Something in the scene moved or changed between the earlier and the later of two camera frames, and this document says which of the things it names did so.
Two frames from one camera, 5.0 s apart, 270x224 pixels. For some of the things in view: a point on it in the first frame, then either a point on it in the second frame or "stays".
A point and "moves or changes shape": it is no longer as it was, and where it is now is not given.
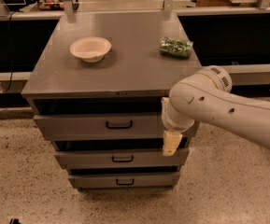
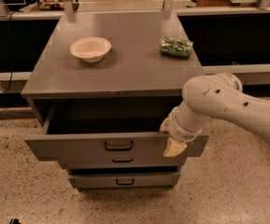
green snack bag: (177, 48) stays
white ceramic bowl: (92, 49) stays
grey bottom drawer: (163, 180) stays
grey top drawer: (99, 126) moves or changes shape
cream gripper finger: (165, 101) to (166, 124)
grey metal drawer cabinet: (96, 91) stays
